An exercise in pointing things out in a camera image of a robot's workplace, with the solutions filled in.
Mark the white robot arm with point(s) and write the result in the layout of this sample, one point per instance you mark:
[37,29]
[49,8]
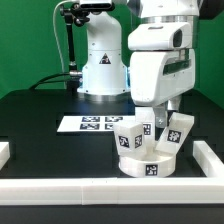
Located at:
[167,25]

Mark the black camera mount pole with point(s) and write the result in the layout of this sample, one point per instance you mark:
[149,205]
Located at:
[74,15]

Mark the white left barrier block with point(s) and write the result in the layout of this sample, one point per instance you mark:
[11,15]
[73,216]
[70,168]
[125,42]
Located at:
[4,153]

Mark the white marker sheet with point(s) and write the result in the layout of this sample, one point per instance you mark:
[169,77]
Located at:
[90,123]

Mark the white front barrier wall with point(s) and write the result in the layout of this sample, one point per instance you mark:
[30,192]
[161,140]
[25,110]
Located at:
[93,191]

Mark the black camera on mount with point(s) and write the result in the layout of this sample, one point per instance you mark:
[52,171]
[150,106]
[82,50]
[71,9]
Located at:
[96,4]

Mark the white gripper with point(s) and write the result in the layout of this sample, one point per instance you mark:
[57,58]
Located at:
[157,77]

